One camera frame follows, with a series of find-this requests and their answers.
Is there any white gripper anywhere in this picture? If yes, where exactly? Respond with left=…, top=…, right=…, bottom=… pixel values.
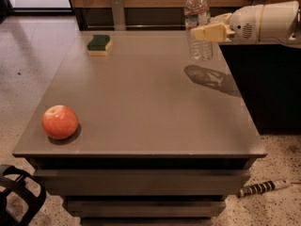
left=190, top=5, right=263, bottom=43

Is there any grey drawer cabinet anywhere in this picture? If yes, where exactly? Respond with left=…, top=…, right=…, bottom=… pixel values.
left=14, top=31, right=266, bottom=226

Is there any red apple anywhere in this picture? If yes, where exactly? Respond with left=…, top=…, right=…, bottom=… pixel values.
left=41, top=105, right=78, bottom=139

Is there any green and yellow sponge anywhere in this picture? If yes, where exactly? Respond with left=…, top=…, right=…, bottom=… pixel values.
left=87, top=35, right=112, bottom=57

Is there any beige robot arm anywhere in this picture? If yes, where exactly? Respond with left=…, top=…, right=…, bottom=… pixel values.
left=192, top=1, right=301, bottom=48

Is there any left metal bracket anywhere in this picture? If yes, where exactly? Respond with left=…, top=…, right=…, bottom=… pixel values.
left=110, top=0, right=126, bottom=31

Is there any clear plastic water bottle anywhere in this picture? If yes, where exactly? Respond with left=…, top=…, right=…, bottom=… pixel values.
left=184, top=0, right=213, bottom=61

